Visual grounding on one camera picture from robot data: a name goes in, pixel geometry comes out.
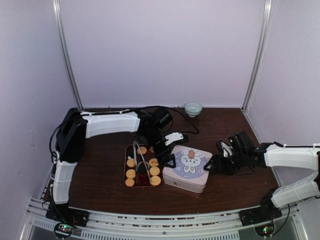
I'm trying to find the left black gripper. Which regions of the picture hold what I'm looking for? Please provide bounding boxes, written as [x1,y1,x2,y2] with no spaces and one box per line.
[142,129,177,169]

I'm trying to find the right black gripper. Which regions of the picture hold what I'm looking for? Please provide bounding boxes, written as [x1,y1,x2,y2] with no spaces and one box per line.
[204,151,247,176]

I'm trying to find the white divided cookie tin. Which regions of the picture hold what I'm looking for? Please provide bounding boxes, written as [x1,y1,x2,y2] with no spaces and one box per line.
[162,168,209,194]

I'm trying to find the white handled metal tongs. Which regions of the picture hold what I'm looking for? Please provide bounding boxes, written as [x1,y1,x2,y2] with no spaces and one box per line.
[132,141,152,187]

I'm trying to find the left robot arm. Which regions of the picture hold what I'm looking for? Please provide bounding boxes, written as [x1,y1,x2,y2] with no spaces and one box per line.
[50,106,184,222]

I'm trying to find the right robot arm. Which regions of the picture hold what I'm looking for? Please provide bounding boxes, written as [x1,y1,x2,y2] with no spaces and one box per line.
[203,130,320,226]

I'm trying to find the round cookie with pink cross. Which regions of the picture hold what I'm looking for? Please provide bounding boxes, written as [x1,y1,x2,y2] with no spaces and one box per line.
[148,158,159,167]

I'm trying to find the dotted round cookie right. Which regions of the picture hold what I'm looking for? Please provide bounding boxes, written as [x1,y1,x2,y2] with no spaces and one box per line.
[149,166,161,176]

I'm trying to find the brown flower cookie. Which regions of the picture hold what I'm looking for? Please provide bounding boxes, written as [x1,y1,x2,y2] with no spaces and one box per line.
[149,147,155,155]

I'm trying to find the large round tan cookie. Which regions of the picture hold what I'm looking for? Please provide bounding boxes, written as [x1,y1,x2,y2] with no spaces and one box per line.
[149,175,162,186]

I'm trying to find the dark red cookie tray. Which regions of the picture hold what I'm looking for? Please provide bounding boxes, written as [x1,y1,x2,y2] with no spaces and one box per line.
[123,144,163,188]

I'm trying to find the black round cookie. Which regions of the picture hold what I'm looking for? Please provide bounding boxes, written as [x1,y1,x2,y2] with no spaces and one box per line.
[137,162,150,174]
[126,149,134,158]

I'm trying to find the middle left dotted cookie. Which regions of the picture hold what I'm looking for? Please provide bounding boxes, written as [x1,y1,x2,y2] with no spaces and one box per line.
[126,158,136,168]

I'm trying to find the bottom left round cookie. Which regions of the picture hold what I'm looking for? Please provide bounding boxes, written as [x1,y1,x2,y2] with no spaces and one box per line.
[124,178,135,187]

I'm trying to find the pale blue ceramic bowl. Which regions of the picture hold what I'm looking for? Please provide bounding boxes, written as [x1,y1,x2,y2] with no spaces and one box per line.
[183,102,203,118]

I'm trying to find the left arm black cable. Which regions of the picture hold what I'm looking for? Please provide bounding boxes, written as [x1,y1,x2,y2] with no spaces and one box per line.
[142,106,200,136]

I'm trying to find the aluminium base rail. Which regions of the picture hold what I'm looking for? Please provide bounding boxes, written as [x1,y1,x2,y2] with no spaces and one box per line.
[21,196,310,240]

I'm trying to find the right aluminium frame post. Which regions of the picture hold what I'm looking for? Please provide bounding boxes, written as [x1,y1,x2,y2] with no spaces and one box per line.
[242,0,274,114]

